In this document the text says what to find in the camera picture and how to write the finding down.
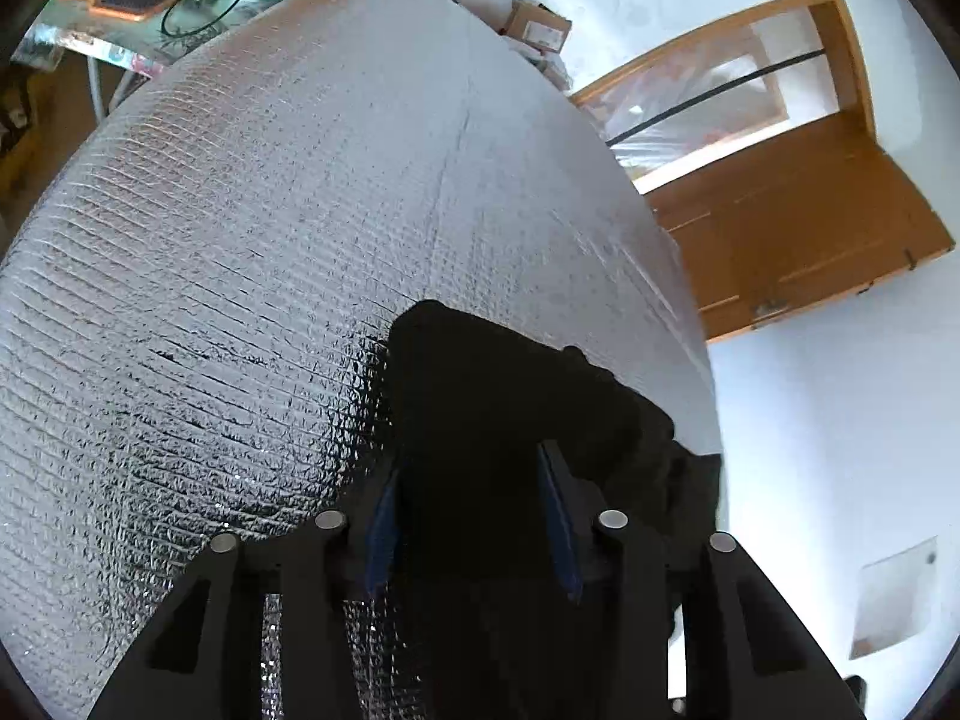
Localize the pale paper sheet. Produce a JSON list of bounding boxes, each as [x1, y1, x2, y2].
[[850, 535, 940, 659]]

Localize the wooden door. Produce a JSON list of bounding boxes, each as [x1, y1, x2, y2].
[[643, 109, 959, 347]]

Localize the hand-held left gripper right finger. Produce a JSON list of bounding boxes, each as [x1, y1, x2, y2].
[[536, 441, 863, 720]]

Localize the cardboard box with label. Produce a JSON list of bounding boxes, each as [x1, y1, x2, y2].
[[497, 0, 574, 55]]

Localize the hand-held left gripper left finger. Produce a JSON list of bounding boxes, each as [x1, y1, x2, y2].
[[88, 465, 402, 720]]

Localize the cluttered glass table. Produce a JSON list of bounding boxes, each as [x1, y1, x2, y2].
[[13, 0, 355, 125]]

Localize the black pants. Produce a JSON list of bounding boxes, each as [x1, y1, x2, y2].
[[386, 298, 725, 720]]

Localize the silver quilted foil mat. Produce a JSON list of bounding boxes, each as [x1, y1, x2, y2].
[[0, 0, 725, 720]]

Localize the wooden door frame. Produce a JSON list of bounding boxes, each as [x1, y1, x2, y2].
[[568, 0, 880, 194]]

